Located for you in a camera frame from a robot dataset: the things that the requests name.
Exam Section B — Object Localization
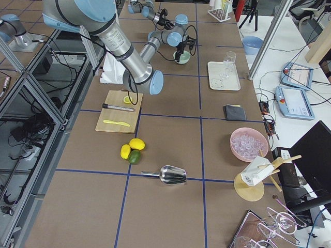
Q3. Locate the blue teach pendant near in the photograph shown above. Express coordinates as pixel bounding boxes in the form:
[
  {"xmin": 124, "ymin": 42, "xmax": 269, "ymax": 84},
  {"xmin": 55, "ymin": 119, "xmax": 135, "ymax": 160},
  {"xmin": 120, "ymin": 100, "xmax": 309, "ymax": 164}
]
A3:
[{"xmin": 275, "ymin": 86, "xmax": 315, "ymax": 120}]

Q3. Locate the cream bear tray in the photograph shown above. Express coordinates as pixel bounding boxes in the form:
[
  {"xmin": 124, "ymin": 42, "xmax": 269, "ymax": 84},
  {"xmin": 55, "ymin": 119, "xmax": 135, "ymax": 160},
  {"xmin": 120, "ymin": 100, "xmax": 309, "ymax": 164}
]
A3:
[{"xmin": 207, "ymin": 61, "xmax": 240, "ymax": 91}]

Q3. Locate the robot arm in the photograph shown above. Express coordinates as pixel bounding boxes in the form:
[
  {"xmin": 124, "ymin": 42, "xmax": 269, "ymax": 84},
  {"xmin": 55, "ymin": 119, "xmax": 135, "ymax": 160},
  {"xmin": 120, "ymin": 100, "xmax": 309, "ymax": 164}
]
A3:
[
  {"xmin": 43, "ymin": 0, "xmax": 196, "ymax": 95},
  {"xmin": 128, "ymin": 1, "xmax": 174, "ymax": 30}
]

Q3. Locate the metal ice scoop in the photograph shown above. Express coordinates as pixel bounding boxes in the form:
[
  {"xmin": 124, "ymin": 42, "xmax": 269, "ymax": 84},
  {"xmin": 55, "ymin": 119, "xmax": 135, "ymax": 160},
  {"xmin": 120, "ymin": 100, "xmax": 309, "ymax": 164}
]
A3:
[{"xmin": 141, "ymin": 165, "xmax": 187, "ymax": 185}]

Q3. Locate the green lime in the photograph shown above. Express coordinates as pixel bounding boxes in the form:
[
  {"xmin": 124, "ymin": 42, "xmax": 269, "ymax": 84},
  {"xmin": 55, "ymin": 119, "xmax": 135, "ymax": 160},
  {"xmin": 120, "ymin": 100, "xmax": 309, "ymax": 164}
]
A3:
[{"xmin": 128, "ymin": 150, "xmax": 141, "ymax": 164}]

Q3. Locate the clear wine glass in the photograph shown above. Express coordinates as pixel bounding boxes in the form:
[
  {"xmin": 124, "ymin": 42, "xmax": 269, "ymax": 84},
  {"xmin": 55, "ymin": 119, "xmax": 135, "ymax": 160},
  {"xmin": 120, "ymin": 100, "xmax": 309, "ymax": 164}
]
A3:
[{"xmin": 220, "ymin": 51, "xmax": 236, "ymax": 80}]

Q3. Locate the wooden mug tree stand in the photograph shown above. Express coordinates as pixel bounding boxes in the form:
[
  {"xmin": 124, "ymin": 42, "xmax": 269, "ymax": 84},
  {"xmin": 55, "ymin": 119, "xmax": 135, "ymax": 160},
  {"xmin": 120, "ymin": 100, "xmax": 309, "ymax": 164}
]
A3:
[{"xmin": 234, "ymin": 155, "xmax": 302, "ymax": 202}]

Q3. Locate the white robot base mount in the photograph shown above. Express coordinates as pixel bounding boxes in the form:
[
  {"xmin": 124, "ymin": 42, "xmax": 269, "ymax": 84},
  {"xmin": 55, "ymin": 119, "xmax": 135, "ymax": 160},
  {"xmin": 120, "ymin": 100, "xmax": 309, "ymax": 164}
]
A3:
[{"xmin": 100, "ymin": 53, "xmax": 125, "ymax": 85}]

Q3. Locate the red cylinder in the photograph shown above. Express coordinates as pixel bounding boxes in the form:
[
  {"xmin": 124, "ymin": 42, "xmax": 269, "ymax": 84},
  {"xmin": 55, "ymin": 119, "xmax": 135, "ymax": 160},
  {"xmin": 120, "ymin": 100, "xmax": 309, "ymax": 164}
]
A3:
[{"xmin": 235, "ymin": 0, "xmax": 245, "ymax": 22}]

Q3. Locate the black monitor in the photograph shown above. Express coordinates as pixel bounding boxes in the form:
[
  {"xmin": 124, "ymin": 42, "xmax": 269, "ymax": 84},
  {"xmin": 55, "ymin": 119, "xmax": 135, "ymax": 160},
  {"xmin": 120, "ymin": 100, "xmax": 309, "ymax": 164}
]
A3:
[{"xmin": 290, "ymin": 120, "xmax": 331, "ymax": 193}]

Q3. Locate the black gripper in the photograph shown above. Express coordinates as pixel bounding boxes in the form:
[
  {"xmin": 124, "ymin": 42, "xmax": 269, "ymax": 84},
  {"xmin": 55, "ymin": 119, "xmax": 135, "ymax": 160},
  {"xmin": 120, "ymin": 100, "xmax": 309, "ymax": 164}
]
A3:
[
  {"xmin": 175, "ymin": 36, "xmax": 196, "ymax": 62},
  {"xmin": 156, "ymin": 8, "xmax": 174, "ymax": 29}
]

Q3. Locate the wooden cutting board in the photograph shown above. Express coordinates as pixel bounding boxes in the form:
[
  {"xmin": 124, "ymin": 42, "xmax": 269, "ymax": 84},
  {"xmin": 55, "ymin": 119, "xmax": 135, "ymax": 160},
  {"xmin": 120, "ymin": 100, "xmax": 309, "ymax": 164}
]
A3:
[{"xmin": 95, "ymin": 90, "xmax": 143, "ymax": 133}]

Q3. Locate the white wire cup rack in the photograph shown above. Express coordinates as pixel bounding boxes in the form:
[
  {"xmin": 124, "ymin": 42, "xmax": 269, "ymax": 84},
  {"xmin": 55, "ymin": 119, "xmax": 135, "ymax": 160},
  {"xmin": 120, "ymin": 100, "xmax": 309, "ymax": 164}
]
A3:
[{"xmin": 207, "ymin": 0, "xmax": 233, "ymax": 22}]

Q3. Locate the blue teach pendant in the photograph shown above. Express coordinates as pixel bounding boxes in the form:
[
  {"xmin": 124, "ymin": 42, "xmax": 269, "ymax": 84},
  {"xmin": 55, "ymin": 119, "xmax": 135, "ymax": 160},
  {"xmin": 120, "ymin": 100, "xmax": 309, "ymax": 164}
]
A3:
[
  {"xmin": 280, "ymin": 62, "xmax": 313, "ymax": 91},
  {"xmin": 275, "ymin": 86, "xmax": 315, "ymax": 120}
]

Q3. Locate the pink bowl with ice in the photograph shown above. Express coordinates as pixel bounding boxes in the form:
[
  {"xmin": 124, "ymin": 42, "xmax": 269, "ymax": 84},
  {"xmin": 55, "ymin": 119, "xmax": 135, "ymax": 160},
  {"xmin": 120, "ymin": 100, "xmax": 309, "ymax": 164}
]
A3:
[{"xmin": 230, "ymin": 128, "xmax": 269, "ymax": 162}]

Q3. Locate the blue bowl with fork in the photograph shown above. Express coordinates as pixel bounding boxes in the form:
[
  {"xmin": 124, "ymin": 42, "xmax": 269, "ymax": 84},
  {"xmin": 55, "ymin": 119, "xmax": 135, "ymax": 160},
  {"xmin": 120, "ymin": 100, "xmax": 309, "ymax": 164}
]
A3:
[{"xmin": 242, "ymin": 36, "xmax": 263, "ymax": 55}]

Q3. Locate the grey folded cloth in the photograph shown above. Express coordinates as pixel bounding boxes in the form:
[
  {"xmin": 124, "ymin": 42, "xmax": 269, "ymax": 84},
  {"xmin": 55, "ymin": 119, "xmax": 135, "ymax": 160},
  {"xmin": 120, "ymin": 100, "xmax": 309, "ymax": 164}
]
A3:
[{"xmin": 223, "ymin": 104, "xmax": 247, "ymax": 121}]

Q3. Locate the yellow lemon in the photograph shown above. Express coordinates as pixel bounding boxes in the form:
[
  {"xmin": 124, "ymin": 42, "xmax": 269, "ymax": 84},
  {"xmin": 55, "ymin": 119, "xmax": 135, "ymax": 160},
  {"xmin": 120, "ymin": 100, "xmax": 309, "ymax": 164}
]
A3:
[
  {"xmin": 129, "ymin": 138, "xmax": 145, "ymax": 150},
  {"xmin": 120, "ymin": 144, "xmax": 131, "ymax": 160}
]

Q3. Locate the lemon half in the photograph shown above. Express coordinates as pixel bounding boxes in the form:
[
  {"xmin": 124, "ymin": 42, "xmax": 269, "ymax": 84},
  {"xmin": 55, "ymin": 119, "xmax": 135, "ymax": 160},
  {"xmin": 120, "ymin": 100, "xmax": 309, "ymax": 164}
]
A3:
[{"xmin": 123, "ymin": 96, "xmax": 132, "ymax": 104}]

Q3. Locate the blue teach pendant far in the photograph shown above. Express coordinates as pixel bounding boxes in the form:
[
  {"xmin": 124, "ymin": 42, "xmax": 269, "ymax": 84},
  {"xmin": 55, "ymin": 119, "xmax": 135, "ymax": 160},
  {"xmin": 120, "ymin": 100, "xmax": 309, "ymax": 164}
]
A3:
[{"xmin": 280, "ymin": 62, "xmax": 313, "ymax": 91}]

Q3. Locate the light green bowl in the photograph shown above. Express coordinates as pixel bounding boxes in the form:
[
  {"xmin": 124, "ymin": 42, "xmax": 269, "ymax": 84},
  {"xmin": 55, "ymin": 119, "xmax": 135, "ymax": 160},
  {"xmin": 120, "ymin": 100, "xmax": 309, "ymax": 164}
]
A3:
[{"xmin": 173, "ymin": 51, "xmax": 191, "ymax": 65}]

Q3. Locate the aluminium frame post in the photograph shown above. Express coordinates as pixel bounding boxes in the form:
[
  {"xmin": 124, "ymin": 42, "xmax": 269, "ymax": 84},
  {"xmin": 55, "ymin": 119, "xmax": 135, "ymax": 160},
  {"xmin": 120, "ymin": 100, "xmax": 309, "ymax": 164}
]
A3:
[{"xmin": 248, "ymin": 0, "xmax": 293, "ymax": 80}]

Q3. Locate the yellow plastic knife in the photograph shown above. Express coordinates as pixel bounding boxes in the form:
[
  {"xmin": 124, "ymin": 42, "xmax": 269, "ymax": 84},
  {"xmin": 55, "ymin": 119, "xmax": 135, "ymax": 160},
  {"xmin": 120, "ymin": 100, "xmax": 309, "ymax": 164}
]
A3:
[{"xmin": 103, "ymin": 119, "xmax": 131, "ymax": 127}]

